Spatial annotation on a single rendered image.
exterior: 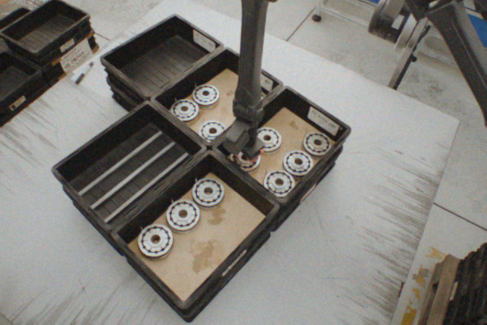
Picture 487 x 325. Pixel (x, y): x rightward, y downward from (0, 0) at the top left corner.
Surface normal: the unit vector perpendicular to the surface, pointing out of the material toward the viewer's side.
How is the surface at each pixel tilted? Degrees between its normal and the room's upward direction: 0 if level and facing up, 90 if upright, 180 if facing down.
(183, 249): 0
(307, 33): 0
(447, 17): 88
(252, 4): 81
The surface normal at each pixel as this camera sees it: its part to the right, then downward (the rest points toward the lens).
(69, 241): 0.07, -0.58
